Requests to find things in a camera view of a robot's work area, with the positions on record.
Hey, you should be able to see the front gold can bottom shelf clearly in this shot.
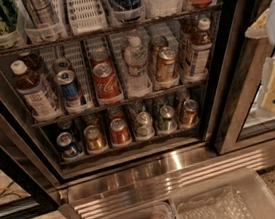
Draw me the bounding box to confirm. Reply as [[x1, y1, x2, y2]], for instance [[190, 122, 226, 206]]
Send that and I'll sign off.
[[84, 125, 106, 152]]

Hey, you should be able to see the silver can top shelf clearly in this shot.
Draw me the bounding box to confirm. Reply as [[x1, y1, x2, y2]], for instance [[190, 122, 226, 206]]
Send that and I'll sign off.
[[21, 0, 59, 29]]

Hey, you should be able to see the front coca-cola can middle shelf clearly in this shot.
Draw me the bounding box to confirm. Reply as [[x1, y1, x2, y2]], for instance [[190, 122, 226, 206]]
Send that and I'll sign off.
[[92, 62, 121, 105]]

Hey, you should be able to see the rear right iced tea bottle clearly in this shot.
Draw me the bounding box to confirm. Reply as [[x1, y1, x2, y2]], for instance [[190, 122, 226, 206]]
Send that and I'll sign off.
[[180, 17, 197, 57]]

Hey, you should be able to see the rear coca-cola can middle shelf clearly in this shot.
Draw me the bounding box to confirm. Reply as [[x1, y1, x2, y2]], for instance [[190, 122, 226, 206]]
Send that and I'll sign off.
[[90, 48, 112, 67]]

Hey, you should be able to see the empty white basket top shelf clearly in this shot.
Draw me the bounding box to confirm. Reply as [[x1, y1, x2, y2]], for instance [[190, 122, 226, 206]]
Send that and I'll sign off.
[[67, 0, 107, 35]]

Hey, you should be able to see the red bull can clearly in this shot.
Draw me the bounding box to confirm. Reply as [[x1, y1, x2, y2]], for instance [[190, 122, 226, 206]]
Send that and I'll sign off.
[[55, 69, 86, 108], [52, 57, 74, 74]]

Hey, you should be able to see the silver can shelf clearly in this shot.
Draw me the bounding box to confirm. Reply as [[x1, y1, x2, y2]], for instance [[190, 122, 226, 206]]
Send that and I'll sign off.
[[135, 111, 154, 138], [21, 0, 59, 29]]

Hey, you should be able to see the front gold can middle shelf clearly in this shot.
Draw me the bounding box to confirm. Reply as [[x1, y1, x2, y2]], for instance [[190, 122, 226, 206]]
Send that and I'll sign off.
[[156, 47, 177, 82]]

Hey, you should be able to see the clear water bottle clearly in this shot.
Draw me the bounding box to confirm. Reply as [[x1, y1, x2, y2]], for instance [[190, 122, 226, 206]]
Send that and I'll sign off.
[[123, 36, 148, 91]]

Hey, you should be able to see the steel fridge bottom grille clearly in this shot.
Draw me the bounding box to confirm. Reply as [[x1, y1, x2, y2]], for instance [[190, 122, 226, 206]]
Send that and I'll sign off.
[[59, 138, 275, 219]]

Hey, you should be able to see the front right iced tea bottle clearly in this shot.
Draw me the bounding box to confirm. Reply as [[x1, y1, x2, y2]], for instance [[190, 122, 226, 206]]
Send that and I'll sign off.
[[184, 17, 213, 77]]

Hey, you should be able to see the front red can bottom shelf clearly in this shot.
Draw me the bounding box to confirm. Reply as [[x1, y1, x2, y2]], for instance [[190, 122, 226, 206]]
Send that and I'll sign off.
[[109, 118, 130, 145]]

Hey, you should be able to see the rear gold can middle shelf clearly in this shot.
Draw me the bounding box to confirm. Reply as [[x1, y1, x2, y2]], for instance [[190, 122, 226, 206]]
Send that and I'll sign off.
[[148, 35, 168, 71]]

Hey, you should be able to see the gold can shelf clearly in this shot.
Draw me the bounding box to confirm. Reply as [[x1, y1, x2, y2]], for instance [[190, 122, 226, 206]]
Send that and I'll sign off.
[[148, 35, 168, 71], [84, 125, 106, 152], [156, 47, 177, 82]]

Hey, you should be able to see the front pepsi can bottom shelf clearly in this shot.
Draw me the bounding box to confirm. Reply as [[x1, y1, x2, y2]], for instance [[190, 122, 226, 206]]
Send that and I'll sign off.
[[57, 132, 83, 159]]

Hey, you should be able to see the right fridge glass door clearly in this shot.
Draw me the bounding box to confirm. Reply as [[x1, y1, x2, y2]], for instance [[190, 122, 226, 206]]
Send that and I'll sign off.
[[213, 0, 275, 154]]

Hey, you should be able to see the front silver can bottom shelf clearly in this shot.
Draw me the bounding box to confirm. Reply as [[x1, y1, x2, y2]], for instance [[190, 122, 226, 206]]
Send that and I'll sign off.
[[135, 111, 154, 138]]

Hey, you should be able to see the front left iced tea bottle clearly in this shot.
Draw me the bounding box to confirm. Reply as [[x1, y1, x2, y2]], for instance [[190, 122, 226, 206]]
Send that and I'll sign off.
[[11, 60, 61, 121]]

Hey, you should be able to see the right clear plastic bin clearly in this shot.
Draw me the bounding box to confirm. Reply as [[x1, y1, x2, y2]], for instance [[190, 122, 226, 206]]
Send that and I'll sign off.
[[169, 168, 275, 219]]

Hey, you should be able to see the front green can bottom shelf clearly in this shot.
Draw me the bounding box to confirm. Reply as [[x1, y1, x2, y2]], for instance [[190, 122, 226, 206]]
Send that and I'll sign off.
[[157, 105, 177, 133]]

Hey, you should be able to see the iced tea bottle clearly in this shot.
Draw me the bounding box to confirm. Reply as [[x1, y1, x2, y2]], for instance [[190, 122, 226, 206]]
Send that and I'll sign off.
[[19, 52, 48, 74], [11, 60, 61, 121], [184, 17, 213, 77], [180, 17, 197, 57]]

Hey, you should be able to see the rear left iced tea bottle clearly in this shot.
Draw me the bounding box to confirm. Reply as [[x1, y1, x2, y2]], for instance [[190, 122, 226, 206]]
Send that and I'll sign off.
[[19, 52, 48, 74]]

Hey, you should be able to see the front orange can bottom shelf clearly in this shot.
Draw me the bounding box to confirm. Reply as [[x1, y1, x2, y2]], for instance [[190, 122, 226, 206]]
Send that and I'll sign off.
[[179, 99, 199, 126]]

